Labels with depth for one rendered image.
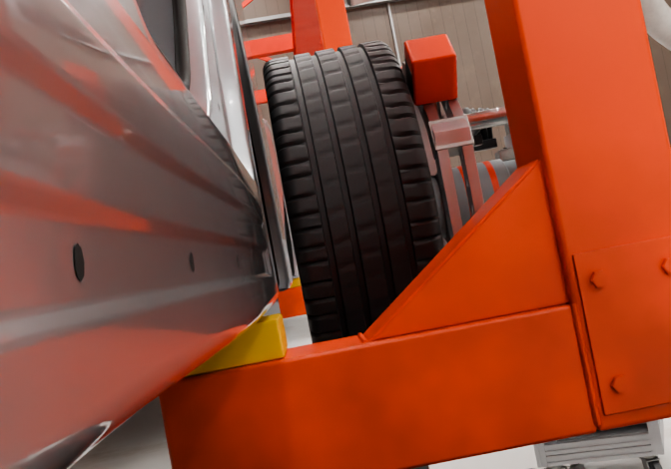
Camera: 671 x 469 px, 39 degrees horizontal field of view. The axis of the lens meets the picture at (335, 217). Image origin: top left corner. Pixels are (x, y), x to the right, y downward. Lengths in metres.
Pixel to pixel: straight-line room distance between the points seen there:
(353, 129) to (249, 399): 0.53
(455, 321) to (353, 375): 0.14
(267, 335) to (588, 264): 0.40
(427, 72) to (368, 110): 0.12
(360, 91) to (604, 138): 0.49
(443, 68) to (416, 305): 0.53
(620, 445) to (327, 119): 1.60
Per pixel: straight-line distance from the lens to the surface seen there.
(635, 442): 2.84
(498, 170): 1.80
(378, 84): 1.59
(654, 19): 1.95
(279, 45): 10.97
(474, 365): 1.19
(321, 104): 1.56
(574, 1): 1.26
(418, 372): 1.18
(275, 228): 2.16
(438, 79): 1.60
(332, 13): 5.56
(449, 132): 1.57
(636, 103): 1.25
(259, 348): 1.19
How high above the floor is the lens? 0.79
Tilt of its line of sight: 3 degrees up
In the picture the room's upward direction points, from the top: 11 degrees counter-clockwise
